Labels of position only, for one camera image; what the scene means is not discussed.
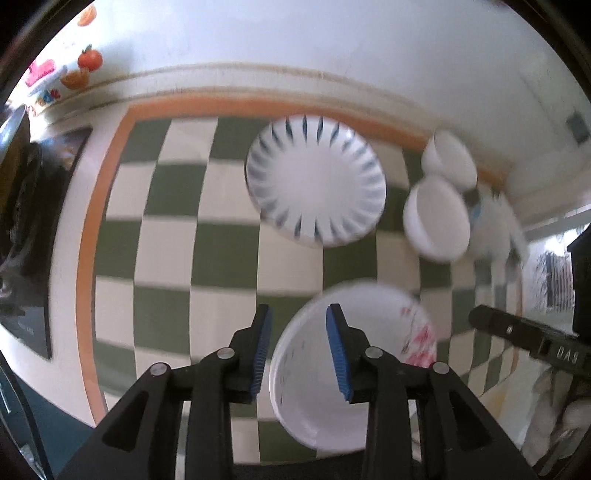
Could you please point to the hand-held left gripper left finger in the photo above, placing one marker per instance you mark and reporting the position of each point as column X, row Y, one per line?
column 261, row 350

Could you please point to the orange fruit wall sticker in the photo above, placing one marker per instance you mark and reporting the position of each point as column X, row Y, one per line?
column 90, row 59

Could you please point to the colourful letters wall sticker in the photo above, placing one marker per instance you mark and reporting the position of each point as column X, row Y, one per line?
column 46, row 98

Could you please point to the pink wall sticker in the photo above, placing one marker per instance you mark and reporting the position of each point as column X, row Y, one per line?
column 39, row 71

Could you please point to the white bowl blue lines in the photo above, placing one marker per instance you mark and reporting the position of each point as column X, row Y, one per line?
column 450, row 154
column 436, row 217

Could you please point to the white plate blue wedge pattern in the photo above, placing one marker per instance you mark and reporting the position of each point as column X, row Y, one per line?
column 318, row 180

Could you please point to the small orange wall sticker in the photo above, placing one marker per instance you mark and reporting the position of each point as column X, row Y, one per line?
column 87, row 16

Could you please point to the white plate red floral print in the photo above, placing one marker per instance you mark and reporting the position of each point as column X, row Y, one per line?
column 304, row 383

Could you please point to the person's right hand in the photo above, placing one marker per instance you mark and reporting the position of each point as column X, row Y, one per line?
column 549, row 429

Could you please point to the window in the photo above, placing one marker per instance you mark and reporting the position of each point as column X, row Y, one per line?
column 554, row 281

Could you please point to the orange slices wall sticker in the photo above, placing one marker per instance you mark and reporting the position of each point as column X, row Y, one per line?
column 75, row 78

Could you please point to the black cooktop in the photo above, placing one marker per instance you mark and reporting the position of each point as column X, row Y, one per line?
column 32, row 323

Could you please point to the blue kitchen cabinet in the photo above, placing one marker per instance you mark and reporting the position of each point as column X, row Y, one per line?
column 41, row 429

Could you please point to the green white checkered tablecloth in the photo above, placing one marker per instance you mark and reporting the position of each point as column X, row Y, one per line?
column 175, row 258

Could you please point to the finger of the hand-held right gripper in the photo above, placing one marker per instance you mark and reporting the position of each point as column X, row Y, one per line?
column 521, row 330
column 582, row 286

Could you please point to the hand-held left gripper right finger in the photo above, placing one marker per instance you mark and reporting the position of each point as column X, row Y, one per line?
column 337, row 355

